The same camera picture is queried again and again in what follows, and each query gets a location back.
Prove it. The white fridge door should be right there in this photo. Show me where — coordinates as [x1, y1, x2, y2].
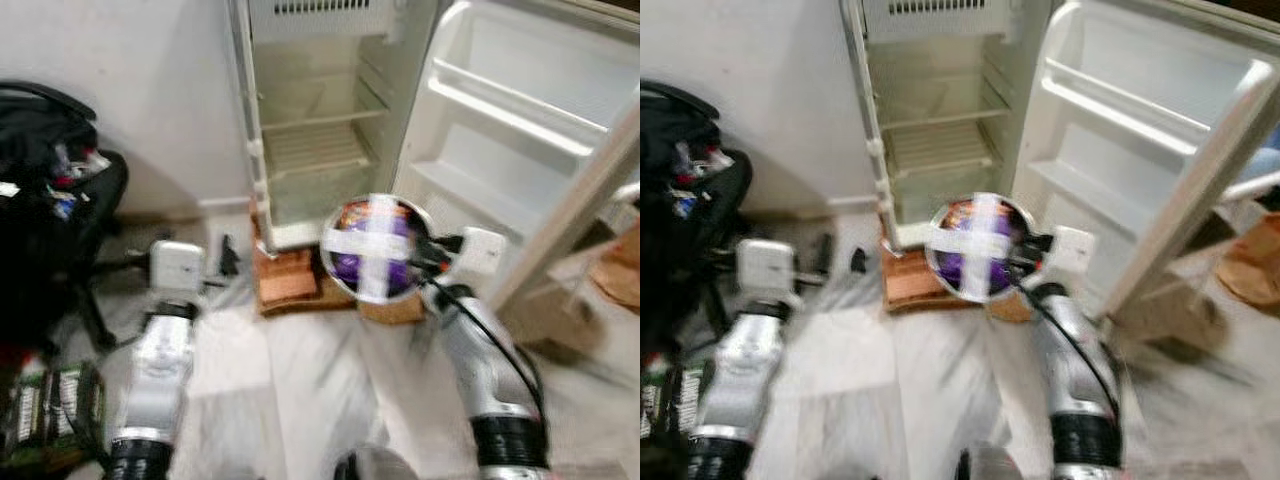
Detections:
[1008, 0, 1280, 323]
[393, 0, 641, 313]

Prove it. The small white fridge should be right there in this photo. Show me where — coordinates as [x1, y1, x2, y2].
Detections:
[227, 0, 453, 252]
[840, 0, 1063, 252]

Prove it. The brown cushion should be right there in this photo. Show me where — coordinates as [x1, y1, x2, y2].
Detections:
[1214, 210, 1280, 307]
[590, 224, 641, 312]

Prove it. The green plastic crate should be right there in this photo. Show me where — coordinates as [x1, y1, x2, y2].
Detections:
[640, 360, 703, 453]
[0, 360, 107, 473]

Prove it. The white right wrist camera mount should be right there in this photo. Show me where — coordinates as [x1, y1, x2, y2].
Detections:
[455, 227, 509, 282]
[1050, 226, 1097, 280]

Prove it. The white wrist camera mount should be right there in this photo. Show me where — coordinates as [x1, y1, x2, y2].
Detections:
[148, 240, 207, 293]
[1050, 226, 1097, 280]
[738, 239, 799, 293]
[455, 227, 509, 282]

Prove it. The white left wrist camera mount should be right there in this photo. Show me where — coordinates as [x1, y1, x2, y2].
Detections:
[738, 239, 799, 293]
[148, 240, 207, 293]

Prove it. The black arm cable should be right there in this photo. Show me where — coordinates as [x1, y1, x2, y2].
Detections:
[436, 283, 546, 426]
[1028, 288, 1121, 411]

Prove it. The white wire fridge shelf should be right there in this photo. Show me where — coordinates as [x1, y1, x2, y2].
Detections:
[257, 80, 393, 133]
[262, 124, 377, 182]
[876, 78, 1013, 131]
[884, 122, 991, 181]

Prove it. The white door shelf rail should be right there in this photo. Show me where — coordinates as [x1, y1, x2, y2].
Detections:
[427, 58, 609, 158]
[1040, 56, 1213, 156]

